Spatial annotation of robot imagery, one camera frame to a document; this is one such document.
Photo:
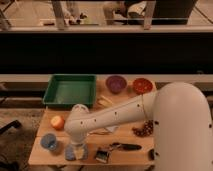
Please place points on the orange fruit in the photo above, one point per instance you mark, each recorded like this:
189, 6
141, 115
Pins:
57, 122

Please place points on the blue folded cloth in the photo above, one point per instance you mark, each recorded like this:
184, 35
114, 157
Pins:
112, 129

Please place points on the black rectangular case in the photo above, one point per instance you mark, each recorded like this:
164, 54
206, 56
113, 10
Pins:
151, 154

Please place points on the red bowl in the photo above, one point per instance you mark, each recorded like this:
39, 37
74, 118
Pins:
142, 86

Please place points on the bunch of dark grapes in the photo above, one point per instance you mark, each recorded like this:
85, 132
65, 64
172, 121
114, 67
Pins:
145, 130

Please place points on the blue sponge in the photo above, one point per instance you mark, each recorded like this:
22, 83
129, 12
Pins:
69, 153

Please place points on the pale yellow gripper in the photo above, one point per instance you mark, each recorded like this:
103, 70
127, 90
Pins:
79, 151

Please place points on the yellow banana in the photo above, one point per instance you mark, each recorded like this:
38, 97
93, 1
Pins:
104, 101

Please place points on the green plastic tray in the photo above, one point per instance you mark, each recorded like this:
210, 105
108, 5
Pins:
66, 90

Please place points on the purple bowl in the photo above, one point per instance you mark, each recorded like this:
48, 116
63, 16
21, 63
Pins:
116, 83

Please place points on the blue plastic cup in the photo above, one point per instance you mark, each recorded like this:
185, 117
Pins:
50, 142

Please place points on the black chair base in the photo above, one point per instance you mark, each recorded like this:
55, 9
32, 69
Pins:
14, 124

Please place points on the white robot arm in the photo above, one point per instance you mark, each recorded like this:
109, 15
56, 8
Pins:
183, 126

